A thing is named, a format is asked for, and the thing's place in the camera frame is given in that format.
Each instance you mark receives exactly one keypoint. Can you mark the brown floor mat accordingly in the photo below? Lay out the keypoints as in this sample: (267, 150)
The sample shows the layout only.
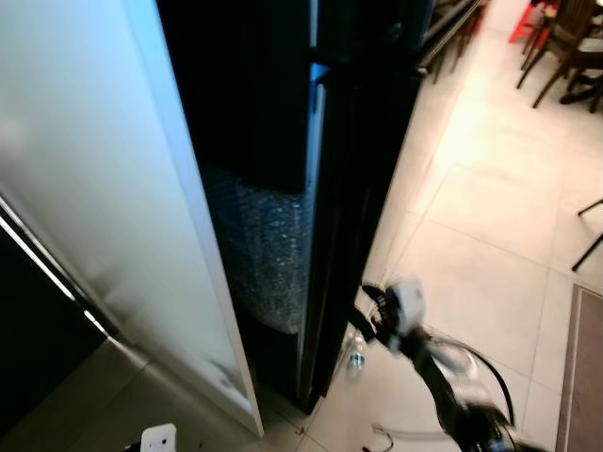
(584, 377)

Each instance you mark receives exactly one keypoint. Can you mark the dark glossy cabinet front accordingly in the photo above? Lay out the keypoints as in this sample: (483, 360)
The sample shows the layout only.
(38, 330)

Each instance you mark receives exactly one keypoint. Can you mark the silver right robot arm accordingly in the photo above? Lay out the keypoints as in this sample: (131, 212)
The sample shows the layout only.
(457, 395)

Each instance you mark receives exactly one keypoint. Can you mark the black metal frame leg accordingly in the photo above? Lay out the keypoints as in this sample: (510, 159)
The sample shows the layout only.
(589, 252)

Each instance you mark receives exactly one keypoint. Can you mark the clear bubble wrap sheet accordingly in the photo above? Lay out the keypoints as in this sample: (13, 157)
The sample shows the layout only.
(259, 254)

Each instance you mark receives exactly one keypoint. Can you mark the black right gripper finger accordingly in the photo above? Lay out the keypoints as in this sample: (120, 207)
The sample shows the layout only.
(377, 328)
(373, 293)

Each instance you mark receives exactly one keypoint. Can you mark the red plastic stool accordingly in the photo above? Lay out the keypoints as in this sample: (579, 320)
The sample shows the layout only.
(521, 21)

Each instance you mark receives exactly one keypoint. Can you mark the dark slatted furniture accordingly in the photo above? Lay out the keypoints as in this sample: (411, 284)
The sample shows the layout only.
(452, 33)

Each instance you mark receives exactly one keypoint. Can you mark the black fridge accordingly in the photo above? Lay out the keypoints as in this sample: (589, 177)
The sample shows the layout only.
(236, 94)

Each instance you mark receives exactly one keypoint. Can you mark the clear plastic water bottle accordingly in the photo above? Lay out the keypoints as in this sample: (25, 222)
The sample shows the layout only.
(355, 358)

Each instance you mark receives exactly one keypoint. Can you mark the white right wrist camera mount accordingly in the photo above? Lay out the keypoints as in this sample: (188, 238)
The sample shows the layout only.
(408, 303)

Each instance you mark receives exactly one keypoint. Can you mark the dark wooden dining chair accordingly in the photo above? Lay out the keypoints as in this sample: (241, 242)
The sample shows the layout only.
(570, 42)

